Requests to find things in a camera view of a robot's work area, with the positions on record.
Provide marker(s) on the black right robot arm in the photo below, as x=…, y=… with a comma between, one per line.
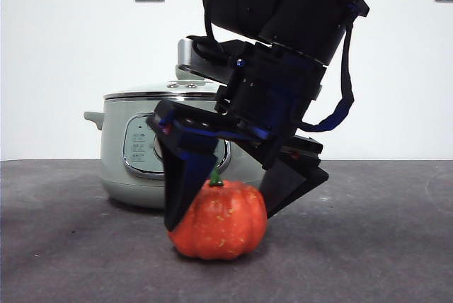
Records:
x=283, y=9

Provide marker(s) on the orange pumpkin with green stem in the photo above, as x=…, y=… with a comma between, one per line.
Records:
x=226, y=225

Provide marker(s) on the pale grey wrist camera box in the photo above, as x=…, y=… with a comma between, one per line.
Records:
x=185, y=51

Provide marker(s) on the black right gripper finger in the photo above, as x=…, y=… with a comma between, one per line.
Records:
x=290, y=186
x=177, y=182

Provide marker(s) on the glass lid with green knob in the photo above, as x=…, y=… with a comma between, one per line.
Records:
x=141, y=91

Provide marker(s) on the pale green electric cooking pot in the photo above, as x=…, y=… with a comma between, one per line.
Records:
x=113, y=154

